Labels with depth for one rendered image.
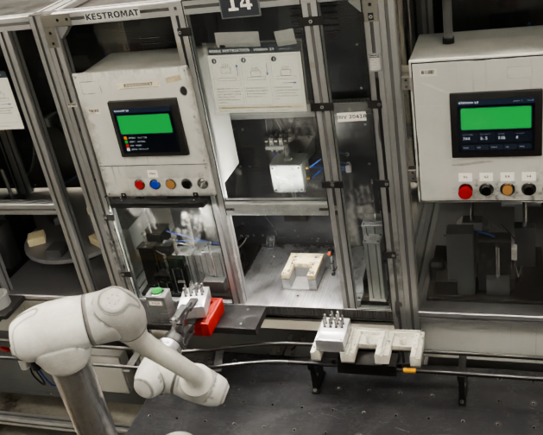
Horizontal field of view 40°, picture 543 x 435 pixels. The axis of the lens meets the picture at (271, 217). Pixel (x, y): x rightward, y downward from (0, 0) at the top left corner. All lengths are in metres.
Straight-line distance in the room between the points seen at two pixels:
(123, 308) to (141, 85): 0.90
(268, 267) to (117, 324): 1.23
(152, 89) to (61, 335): 0.94
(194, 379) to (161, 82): 0.93
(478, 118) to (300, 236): 1.11
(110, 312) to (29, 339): 0.21
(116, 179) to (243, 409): 0.92
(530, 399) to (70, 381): 1.47
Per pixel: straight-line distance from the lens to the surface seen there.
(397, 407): 2.61
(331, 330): 2.55
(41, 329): 1.87
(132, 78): 2.48
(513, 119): 2.22
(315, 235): 3.04
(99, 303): 1.83
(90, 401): 2.04
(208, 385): 2.32
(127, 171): 2.64
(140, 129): 2.52
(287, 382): 2.75
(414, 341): 2.55
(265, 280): 2.89
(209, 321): 2.64
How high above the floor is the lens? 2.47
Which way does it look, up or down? 28 degrees down
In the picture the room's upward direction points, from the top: 10 degrees counter-clockwise
